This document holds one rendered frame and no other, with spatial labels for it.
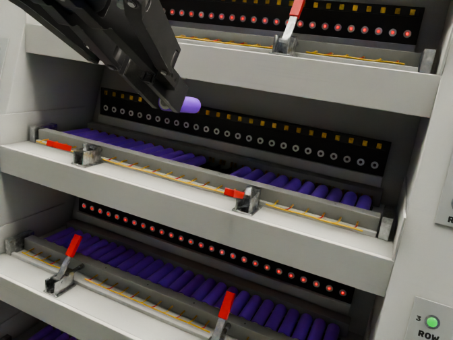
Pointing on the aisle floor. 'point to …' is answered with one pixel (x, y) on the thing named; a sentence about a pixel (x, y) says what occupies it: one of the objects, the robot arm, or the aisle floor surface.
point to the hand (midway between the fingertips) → (156, 81)
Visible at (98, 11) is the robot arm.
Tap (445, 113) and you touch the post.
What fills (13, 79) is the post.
